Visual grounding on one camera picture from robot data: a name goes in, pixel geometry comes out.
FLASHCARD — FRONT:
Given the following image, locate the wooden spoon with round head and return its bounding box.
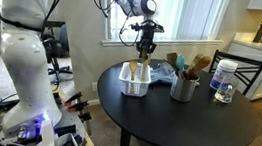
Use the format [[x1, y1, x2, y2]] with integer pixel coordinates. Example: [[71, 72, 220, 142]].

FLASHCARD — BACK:
[[126, 60, 139, 95]]

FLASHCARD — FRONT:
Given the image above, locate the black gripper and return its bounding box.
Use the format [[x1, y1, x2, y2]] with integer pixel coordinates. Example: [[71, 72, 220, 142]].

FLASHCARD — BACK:
[[137, 28, 160, 62]]

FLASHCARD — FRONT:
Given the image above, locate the teal silicone spatula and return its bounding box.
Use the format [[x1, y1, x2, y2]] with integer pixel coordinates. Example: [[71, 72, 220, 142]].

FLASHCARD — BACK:
[[175, 54, 188, 73]]

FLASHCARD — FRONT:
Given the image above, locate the dark brown wooden spatula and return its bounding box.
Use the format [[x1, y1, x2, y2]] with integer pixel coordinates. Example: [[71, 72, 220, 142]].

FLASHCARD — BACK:
[[164, 50, 182, 73]]

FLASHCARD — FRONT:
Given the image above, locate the black office chair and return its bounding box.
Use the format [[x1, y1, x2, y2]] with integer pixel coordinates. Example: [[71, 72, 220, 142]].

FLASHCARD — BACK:
[[37, 21, 80, 84]]

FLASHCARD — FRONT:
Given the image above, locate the wooden spoon with long handle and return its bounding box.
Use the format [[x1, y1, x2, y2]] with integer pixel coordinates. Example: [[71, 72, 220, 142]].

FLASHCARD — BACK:
[[189, 53, 213, 81]]

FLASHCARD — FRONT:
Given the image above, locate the slotted wooden fork spoon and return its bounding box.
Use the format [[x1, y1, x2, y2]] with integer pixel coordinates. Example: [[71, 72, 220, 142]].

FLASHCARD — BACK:
[[185, 51, 205, 80]]

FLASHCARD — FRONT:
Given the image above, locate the black dining chair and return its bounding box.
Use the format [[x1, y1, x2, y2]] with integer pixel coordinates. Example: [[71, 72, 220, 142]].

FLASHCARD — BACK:
[[205, 48, 262, 99]]

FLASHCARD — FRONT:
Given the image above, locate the white wall outlet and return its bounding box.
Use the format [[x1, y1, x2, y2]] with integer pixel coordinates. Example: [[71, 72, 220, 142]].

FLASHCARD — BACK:
[[89, 80, 100, 93]]

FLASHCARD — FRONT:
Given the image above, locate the blue cloth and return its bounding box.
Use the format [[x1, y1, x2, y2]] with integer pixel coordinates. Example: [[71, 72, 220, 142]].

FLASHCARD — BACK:
[[148, 59, 203, 92]]

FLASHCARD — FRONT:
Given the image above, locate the window with white blinds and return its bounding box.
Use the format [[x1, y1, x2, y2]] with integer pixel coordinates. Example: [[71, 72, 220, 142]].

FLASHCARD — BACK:
[[96, 0, 233, 62]]

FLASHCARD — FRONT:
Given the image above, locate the black coffee maker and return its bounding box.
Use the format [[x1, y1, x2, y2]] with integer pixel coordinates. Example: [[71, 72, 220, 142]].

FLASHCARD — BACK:
[[252, 19, 262, 44]]

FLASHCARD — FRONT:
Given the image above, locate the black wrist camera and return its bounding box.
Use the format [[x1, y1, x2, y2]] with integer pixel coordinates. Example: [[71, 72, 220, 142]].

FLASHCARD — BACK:
[[130, 18, 166, 35]]

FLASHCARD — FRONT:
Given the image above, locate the white plastic basket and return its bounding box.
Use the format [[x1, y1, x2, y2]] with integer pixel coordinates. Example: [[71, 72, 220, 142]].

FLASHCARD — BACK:
[[116, 60, 154, 99]]

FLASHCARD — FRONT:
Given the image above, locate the clear glass mug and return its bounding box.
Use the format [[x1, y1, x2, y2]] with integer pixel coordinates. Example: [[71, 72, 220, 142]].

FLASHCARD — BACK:
[[213, 74, 240, 106]]

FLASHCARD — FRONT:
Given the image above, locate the white canister with blue label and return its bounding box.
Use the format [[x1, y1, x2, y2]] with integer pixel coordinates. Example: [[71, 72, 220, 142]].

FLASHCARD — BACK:
[[209, 57, 240, 94]]

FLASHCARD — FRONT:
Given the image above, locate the white electronics box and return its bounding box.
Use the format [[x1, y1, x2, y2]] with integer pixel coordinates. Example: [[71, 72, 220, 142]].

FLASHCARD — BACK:
[[36, 118, 89, 146]]

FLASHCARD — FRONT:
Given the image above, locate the metal cutlery holder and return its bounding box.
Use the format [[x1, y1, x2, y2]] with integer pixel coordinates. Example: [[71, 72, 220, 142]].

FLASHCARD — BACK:
[[168, 71, 201, 105]]

